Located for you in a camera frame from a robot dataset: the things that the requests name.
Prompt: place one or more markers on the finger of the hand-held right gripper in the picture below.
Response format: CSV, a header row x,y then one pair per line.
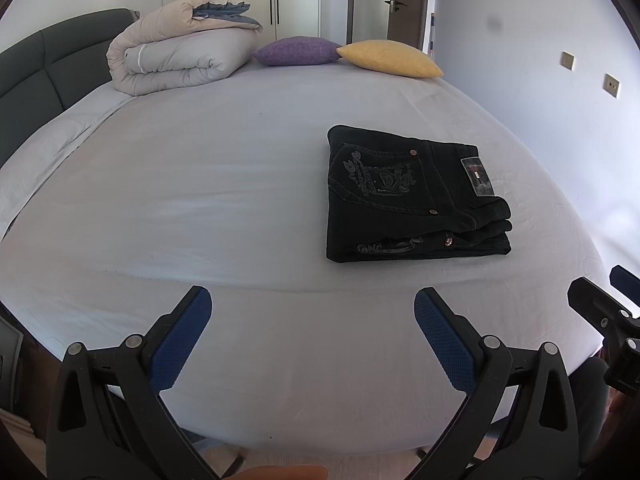
x,y
627,282
592,302

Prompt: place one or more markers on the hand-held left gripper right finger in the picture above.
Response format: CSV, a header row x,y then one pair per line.
x,y
445,340

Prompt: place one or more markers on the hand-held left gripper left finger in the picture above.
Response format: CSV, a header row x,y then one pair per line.
x,y
182,340

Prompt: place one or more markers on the black denim pants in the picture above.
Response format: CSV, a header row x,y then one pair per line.
x,y
400,210

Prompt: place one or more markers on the bed with white sheet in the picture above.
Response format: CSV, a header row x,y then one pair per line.
x,y
200,210

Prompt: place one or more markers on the folded grey duvet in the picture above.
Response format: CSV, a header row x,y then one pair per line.
x,y
175,55

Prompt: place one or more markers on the yellow pillow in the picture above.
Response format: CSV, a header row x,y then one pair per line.
x,y
390,57

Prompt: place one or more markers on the dark grey padded headboard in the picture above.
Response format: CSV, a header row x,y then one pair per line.
x,y
45,70

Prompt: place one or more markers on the purple pillow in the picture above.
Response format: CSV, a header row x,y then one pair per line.
x,y
297,51

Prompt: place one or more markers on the wall socket plate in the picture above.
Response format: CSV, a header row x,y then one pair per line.
x,y
567,61
611,85

